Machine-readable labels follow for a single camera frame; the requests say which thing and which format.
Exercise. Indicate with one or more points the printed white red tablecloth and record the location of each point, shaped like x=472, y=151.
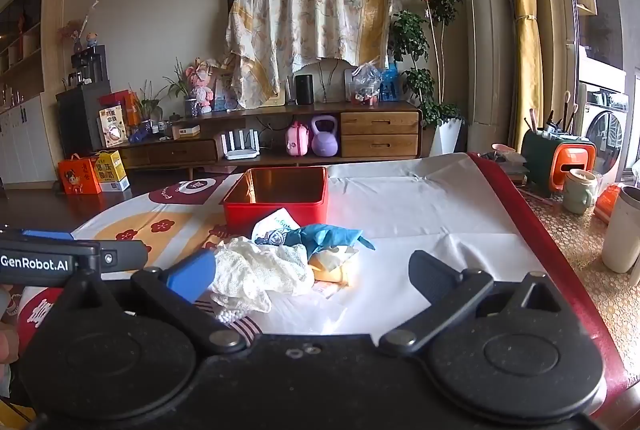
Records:
x=425, y=210

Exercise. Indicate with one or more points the green utensil holder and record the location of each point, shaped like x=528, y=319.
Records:
x=537, y=160

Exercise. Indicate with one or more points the white tumbler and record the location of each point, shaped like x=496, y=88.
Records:
x=622, y=235

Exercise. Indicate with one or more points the black speaker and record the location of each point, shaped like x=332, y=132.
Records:
x=304, y=89

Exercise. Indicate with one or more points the bundle of kitchen utensils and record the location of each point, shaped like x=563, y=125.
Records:
x=566, y=110

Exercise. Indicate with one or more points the orange container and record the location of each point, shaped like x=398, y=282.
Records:
x=575, y=155

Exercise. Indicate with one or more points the dried flower bouquet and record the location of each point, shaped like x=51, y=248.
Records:
x=72, y=30

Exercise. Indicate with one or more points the yellow carton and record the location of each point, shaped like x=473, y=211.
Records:
x=112, y=170

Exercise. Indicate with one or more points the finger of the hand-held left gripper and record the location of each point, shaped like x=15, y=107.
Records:
x=125, y=255
x=47, y=235

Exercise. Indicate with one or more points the clear glass vase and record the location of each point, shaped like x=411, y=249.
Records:
x=289, y=92

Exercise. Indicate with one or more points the blue picture box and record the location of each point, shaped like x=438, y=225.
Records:
x=224, y=92

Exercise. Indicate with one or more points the pink toy case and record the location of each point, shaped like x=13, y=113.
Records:
x=298, y=141

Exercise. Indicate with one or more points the floral cloth cover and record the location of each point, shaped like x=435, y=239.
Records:
x=310, y=10

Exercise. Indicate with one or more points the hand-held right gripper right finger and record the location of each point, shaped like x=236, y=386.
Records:
x=425, y=267

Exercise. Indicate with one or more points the person's left hand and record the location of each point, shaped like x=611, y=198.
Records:
x=7, y=346

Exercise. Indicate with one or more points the orange gift bag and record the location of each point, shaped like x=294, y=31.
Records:
x=77, y=177

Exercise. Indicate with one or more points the washing machine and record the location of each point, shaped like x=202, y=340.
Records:
x=602, y=135

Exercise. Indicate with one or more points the purple kettlebell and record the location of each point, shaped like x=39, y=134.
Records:
x=326, y=142

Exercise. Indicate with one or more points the white router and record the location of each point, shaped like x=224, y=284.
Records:
x=241, y=154

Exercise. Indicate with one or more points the pink plush doll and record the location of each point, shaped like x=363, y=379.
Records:
x=200, y=85

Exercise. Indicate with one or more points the yellow curtain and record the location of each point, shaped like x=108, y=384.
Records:
x=527, y=60

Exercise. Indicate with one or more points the clear plastic bag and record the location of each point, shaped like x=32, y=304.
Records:
x=365, y=82

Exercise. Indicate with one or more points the green mug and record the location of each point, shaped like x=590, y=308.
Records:
x=580, y=195

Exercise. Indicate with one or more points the small figurine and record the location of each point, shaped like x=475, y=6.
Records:
x=91, y=40

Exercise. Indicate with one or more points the small wooden box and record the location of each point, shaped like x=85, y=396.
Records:
x=186, y=131

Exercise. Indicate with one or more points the blue toy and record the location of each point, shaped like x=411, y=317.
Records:
x=139, y=136

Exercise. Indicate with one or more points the pink dish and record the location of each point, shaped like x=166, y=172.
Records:
x=505, y=149

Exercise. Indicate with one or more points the black cabinet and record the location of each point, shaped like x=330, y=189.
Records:
x=77, y=120

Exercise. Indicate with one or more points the blue plastic bottle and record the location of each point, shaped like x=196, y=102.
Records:
x=391, y=85

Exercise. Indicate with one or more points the blue glove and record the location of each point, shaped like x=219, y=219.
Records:
x=330, y=235

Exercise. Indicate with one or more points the small dark teapot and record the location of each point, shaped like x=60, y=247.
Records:
x=175, y=117

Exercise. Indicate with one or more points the red tin box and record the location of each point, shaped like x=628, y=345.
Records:
x=240, y=212

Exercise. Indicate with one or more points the white lace cloth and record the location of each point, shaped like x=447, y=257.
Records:
x=260, y=270

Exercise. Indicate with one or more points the small potted plant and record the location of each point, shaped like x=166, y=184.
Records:
x=146, y=105

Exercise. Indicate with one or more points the pink flat box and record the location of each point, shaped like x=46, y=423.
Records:
x=226, y=169

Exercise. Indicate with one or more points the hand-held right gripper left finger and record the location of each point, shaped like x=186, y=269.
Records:
x=192, y=275

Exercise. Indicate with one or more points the light wooden cabinet drawer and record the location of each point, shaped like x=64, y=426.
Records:
x=380, y=146
x=380, y=122

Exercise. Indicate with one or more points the potted plant striped pot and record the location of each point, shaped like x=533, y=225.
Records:
x=191, y=107

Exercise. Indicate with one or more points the wooden wall shelf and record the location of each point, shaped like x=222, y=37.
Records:
x=50, y=35

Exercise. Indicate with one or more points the white storage cabinets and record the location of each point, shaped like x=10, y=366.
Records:
x=25, y=140

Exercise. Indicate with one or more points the wooden television cabinet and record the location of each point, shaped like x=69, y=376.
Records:
x=250, y=115

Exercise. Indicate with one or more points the white standing air conditioner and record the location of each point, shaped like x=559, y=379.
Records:
x=485, y=35

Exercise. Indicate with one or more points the red gift boxes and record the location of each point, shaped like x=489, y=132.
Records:
x=122, y=100

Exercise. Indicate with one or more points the black coffee machine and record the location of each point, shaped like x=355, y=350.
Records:
x=90, y=65

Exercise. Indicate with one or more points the yellow white snack box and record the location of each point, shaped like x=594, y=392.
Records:
x=112, y=127

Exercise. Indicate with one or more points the dark wooden cabinet drawer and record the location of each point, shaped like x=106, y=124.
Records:
x=182, y=153

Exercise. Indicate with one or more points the blue printed mask packet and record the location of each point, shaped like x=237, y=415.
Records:
x=272, y=225

